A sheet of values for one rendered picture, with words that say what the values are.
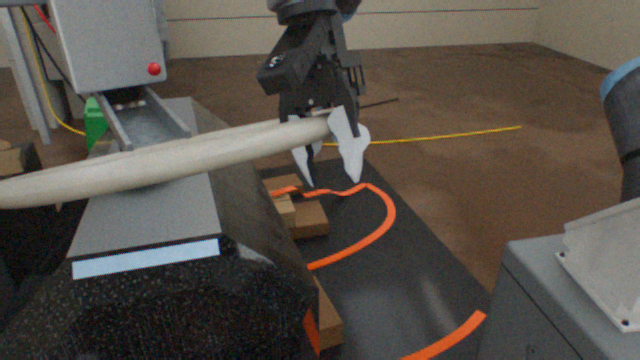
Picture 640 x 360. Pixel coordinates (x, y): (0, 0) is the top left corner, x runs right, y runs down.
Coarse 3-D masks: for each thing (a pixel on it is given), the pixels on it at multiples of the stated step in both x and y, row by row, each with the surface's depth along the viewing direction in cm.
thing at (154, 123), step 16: (96, 96) 114; (144, 96) 116; (112, 112) 95; (128, 112) 108; (144, 112) 108; (160, 112) 102; (112, 128) 95; (128, 128) 99; (144, 128) 98; (160, 128) 98; (176, 128) 91; (128, 144) 80; (144, 144) 90
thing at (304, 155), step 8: (288, 120) 54; (312, 144) 57; (320, 144) 59; (296, 152) 54; (304, 152) 54; (312, 152) 55; (296, 160) 55; (304, 160) 54; (312, 160) 55; (304, 168) 54; (312, 168) 55; (304, 176) 55; (312, 176) 55; (312, 184) 55
